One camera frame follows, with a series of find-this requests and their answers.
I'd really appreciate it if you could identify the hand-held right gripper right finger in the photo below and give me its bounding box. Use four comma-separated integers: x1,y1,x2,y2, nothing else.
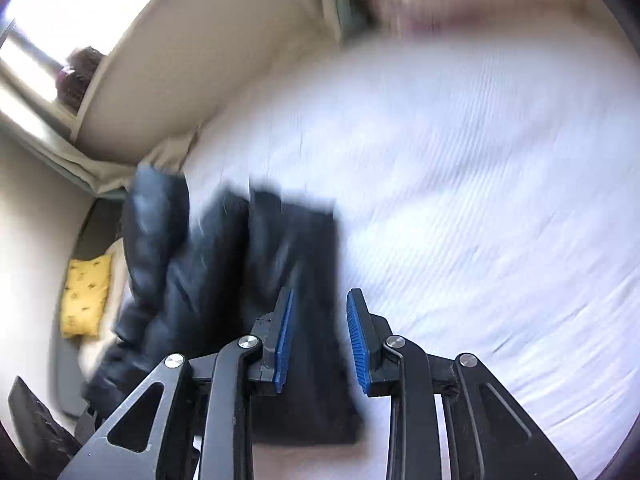
346,288,579,480

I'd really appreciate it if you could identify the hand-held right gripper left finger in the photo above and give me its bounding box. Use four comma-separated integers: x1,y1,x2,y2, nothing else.
57,287,296,480

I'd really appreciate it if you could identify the black puffer jacket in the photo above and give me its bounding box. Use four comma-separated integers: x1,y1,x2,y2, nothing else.
82,165,364,446

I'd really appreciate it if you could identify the cream fleece blanket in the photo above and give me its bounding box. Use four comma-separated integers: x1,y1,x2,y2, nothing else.
77,237,132,377

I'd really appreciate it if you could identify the yellow patterned pillow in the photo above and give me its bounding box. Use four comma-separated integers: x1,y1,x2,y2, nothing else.
60,254,114,339

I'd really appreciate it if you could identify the white mattress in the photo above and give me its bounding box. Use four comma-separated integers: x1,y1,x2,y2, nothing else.
180,30,640,480

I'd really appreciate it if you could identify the beige crumpled sheet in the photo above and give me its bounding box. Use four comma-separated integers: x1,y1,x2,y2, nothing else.
30,127,202,196

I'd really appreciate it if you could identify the beige padded headboard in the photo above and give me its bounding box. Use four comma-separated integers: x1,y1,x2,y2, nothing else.
75,0,347,167

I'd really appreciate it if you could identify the dark red plush object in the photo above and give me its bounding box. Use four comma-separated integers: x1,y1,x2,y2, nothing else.
56,46,104,112

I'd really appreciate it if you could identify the bright window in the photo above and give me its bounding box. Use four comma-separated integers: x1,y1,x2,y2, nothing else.
0,0,192,106

